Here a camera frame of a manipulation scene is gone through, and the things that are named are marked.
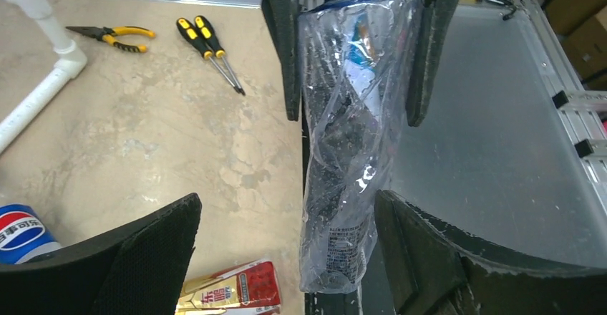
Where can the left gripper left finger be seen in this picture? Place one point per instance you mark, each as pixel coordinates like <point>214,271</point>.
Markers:
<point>137,268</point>

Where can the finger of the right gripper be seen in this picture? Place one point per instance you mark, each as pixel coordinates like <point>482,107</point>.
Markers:
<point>281,19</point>
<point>436,18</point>

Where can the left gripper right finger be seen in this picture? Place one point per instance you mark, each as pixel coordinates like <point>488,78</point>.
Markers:
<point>434,267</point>

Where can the blue label water bottle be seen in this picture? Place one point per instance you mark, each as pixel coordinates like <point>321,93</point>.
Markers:
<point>355,61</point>

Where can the yellow red tea bottle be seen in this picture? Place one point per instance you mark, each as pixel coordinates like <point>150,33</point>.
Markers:
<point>249,289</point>

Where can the small pepsi bottle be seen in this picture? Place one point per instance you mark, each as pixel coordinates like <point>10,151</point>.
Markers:
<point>23,235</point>

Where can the yellow handle pliers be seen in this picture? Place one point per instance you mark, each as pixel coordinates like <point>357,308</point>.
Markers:
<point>109,35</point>

